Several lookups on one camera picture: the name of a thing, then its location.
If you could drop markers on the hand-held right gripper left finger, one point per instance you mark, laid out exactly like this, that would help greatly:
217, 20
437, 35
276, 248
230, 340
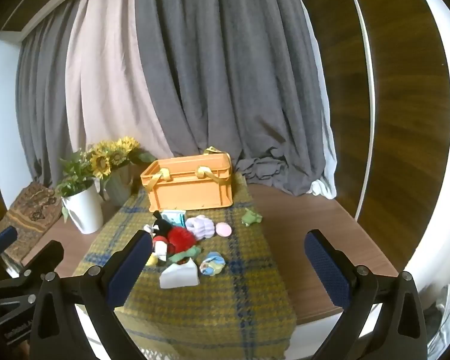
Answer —
129, 266

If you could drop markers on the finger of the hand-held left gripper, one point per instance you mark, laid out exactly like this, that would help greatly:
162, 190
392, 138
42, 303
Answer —
2, 239
48, 253

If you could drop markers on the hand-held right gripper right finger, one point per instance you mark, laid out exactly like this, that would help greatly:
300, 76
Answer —
326, 270

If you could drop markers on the blue printed tissue packet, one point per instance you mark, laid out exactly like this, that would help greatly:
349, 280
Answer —
174, 218

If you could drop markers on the orange plastic basket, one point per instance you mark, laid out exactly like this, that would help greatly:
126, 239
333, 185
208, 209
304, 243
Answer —
187, 195

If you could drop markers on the brown patterned cushion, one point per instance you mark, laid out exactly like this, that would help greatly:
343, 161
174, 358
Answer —
30, 213

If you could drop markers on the white wedge box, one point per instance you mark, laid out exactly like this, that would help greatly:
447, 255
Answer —
178, 276

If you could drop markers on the black red mouse plush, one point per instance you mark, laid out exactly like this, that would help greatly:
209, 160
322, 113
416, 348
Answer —
178, 240

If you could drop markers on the white flowerpot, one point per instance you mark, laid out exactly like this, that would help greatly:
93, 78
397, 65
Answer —
84, 210

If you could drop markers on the green cloth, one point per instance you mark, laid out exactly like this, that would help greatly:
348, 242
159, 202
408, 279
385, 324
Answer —
187, 252

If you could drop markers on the grey-green vase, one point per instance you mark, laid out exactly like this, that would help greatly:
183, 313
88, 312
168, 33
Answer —
120, 189

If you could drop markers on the blue yellow sock ball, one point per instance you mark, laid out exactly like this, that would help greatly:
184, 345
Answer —
212, 264

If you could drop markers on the green leafy plant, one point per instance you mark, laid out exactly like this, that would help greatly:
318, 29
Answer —
75, 172

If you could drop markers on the yellow blue plaid cloth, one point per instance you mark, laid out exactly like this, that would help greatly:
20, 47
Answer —
240, 288

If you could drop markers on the green frog toy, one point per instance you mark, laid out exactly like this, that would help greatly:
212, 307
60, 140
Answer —
250, 217

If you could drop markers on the pink round puff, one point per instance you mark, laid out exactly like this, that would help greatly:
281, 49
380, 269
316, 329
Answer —
223, 229

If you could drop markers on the yellow sunflower bunch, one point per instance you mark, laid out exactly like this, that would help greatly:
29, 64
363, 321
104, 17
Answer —
101, 163

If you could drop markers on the white sheer curtain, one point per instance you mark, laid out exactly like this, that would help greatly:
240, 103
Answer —
328, 157

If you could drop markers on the crumpled white grey cloth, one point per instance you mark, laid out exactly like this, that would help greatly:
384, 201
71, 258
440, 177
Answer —
446, 307

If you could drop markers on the yellow basket tag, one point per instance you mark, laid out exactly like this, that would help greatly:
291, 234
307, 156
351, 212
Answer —
210, 150

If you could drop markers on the narrow grey curtain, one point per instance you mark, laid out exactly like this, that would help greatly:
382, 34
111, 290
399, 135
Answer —
41, 101

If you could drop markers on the beige curtain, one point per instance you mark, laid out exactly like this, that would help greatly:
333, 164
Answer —
108, 82

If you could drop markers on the wide grey curtain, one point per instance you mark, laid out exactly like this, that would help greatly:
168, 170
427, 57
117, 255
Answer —
228, 82

